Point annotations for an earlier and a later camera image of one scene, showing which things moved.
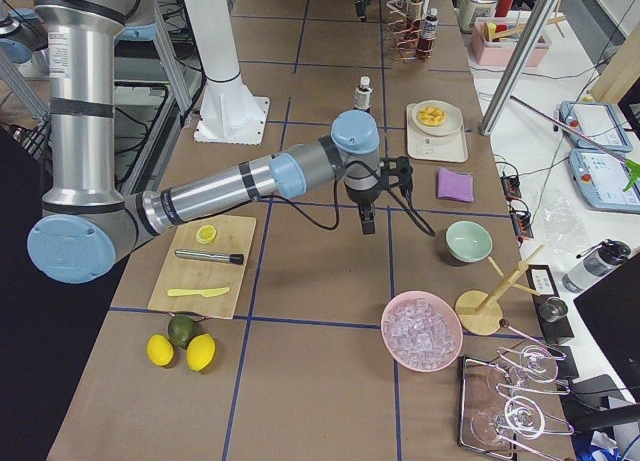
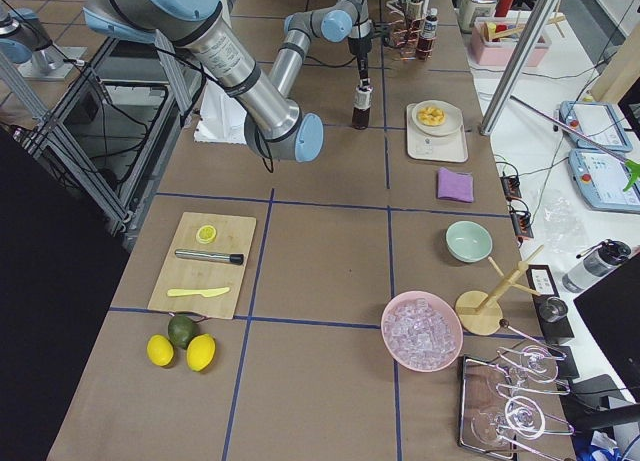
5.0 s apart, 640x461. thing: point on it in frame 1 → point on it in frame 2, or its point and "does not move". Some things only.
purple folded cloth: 455,185 does not move
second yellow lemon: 200,351 does not move
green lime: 181,327 does not move
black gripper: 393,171 → 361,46
